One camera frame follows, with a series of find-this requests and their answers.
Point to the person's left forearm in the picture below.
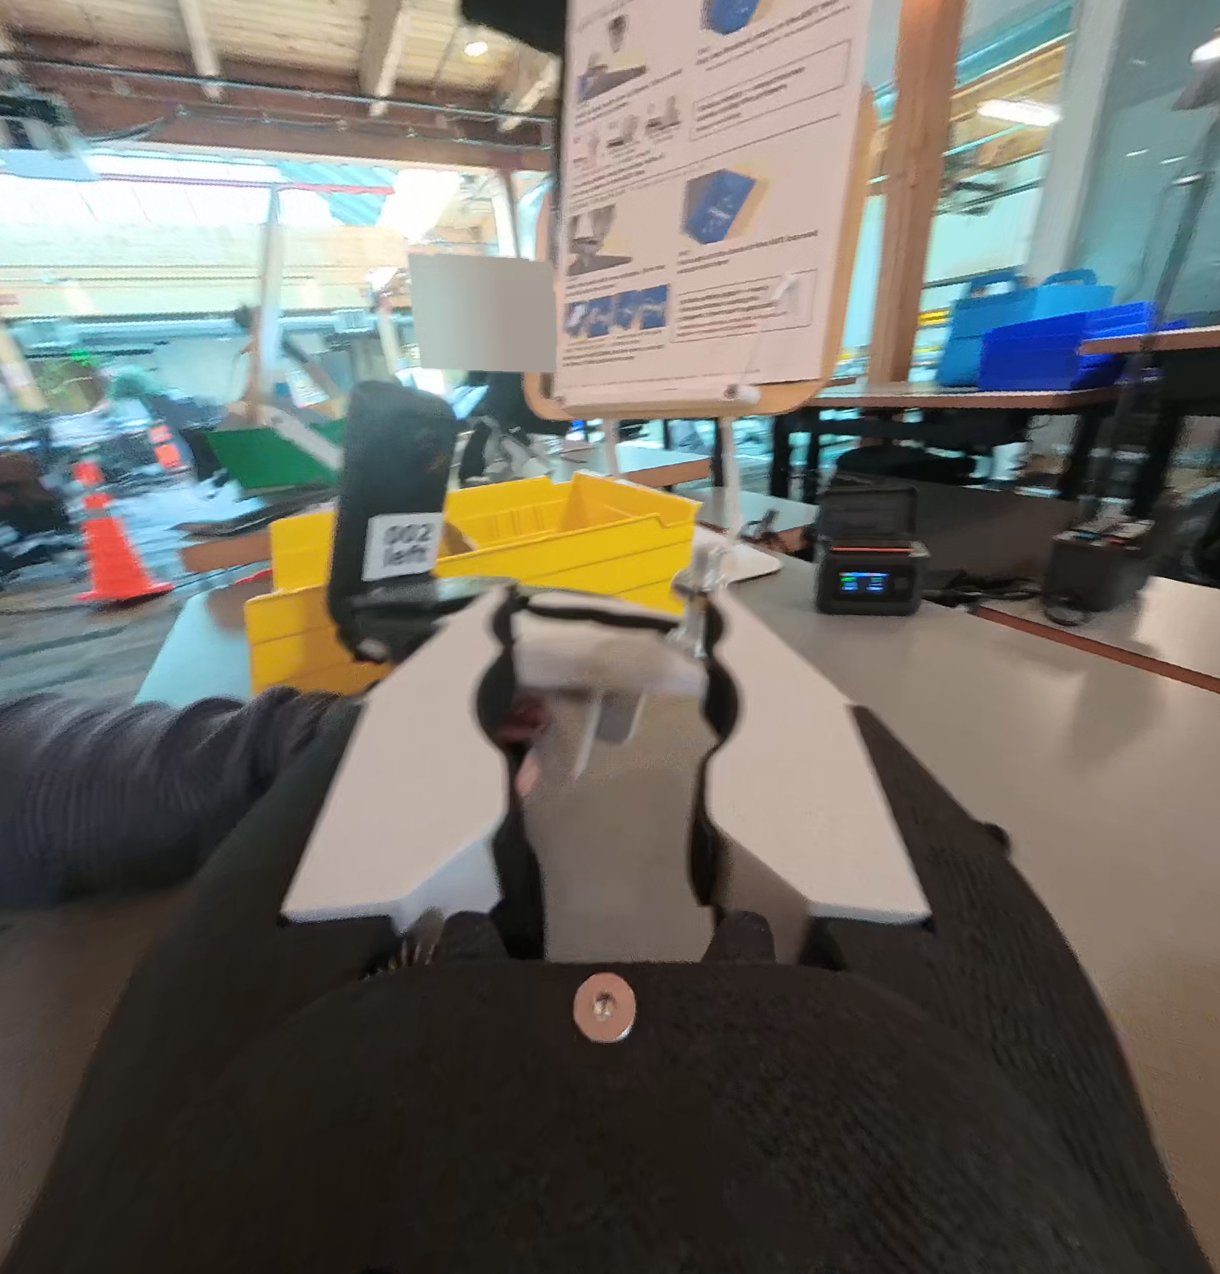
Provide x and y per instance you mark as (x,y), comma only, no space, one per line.
(119,786)

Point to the orange traffic cone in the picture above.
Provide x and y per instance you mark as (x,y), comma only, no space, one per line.
(116,558)

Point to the stack of blue bins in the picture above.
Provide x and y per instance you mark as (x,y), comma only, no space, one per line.
(1039,339)

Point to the black portable power station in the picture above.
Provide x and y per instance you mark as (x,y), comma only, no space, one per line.
(871,558)

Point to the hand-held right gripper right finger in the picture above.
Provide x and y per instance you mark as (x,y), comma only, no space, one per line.
(808,794)

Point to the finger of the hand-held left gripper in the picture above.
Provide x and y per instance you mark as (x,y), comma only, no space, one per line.
(610,656)

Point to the wooden framed instruction board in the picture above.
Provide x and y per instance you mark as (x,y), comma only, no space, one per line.
(709,194)

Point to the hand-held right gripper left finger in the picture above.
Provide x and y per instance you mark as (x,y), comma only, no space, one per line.
(401,786)

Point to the white board stand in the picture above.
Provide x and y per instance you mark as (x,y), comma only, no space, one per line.
(732,476)

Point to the person's left hand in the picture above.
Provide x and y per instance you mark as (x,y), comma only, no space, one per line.
(525,739)

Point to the dark side table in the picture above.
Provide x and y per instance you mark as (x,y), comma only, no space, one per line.
(969,395)

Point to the yellow plastic bin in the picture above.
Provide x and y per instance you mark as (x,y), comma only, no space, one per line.
(568,546)

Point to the green plastic bin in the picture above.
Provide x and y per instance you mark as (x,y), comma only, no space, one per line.
(272,456)

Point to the wooden post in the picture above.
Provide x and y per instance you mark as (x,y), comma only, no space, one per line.
(917,182)

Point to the black box device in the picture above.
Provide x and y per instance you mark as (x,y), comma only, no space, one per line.
(1095,569)

